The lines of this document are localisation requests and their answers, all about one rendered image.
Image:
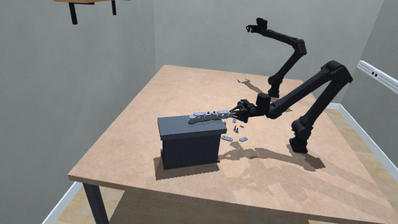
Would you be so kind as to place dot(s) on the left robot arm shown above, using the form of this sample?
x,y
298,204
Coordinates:
x,y
334,71

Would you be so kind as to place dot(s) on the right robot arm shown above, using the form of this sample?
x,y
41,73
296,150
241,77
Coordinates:
x,y
297,44

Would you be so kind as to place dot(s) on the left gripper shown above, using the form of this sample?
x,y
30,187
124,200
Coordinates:
x,y
244,112

